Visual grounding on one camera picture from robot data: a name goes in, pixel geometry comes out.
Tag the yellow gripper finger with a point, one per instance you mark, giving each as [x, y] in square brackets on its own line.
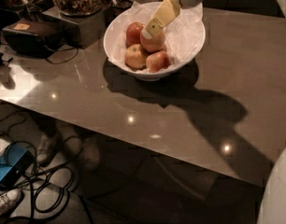
[165, 13]

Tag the white paper bowl liner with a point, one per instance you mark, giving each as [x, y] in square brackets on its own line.
[183, 38]

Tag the white ceramic bowl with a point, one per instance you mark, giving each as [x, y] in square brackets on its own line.
[193, 44]

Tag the top red apple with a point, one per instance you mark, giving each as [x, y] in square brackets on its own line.
[154, 44]

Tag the red apple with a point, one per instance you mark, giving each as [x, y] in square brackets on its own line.
[157, 61]
[154, 44]
[133, 33]

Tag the back left red apple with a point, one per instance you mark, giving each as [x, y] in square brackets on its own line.
[133, 33]

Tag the front right red apple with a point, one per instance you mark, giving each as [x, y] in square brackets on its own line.
[157, 61]

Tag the front left yellowish apple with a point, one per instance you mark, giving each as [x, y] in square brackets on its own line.
[135, 56]

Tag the dark grey display box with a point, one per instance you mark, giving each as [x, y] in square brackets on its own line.
[78, 31]

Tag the black VR headset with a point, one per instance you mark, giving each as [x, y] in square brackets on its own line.
[33, 38]

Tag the blue box on floor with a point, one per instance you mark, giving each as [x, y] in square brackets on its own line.
[13, 161]

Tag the white sneaker bottom left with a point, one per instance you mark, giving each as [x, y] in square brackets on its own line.
[9, 200]

